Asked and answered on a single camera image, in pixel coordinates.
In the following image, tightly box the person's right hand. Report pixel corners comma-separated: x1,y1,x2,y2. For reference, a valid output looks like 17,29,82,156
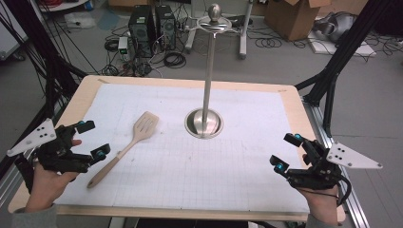
297,154,340,226

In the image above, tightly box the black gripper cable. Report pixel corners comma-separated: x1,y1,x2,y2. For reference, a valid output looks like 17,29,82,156
336,175,353,207

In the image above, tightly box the black metal frame strut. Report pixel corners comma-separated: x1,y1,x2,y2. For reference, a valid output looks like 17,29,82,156
0,0,88,172
294,0,392,138

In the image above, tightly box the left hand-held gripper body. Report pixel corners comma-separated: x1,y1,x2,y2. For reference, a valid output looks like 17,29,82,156
6,118,97,174

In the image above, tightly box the grey rounded helmet-like device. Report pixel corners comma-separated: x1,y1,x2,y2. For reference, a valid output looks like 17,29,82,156
313,11,358,44

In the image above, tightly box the white grid mat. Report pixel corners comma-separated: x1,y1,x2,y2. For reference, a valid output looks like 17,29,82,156
55,83,311,214

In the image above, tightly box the aluminium rail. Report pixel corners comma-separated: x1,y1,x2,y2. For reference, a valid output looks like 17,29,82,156
301,100,371,228

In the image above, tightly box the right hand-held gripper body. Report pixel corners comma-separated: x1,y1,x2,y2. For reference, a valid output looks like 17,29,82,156
286,138,383,191

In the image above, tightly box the metal utensil stand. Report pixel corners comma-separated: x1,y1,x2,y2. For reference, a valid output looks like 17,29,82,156
183,3,242,140

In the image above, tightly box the coiled black floor cable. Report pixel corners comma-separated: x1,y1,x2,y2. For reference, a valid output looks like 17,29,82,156
163,50,187,69

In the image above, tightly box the small white power device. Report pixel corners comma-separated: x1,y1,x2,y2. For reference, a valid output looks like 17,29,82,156
117,35,131,62

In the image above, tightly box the large open cardboard box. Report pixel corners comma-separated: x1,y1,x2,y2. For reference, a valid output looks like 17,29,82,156
263,0,335,43

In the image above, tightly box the black computer tower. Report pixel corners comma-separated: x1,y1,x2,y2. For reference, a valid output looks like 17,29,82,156
154,4,177,51
127,5,157,59

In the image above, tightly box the white foam board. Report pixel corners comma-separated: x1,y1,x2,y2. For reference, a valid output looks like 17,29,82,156
308,29,378,58

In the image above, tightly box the white-legged wooden desk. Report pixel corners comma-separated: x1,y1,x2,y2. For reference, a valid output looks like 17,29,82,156
184,0,255,60

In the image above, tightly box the person's left hand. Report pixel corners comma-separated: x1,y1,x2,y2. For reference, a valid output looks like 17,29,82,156
25,138,84,213

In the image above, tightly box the clear plastic bag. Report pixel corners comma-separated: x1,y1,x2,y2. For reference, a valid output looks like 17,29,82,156
64,11,97,30

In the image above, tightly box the beige slotted spatula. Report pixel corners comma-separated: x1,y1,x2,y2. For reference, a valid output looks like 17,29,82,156
86,110,161,190

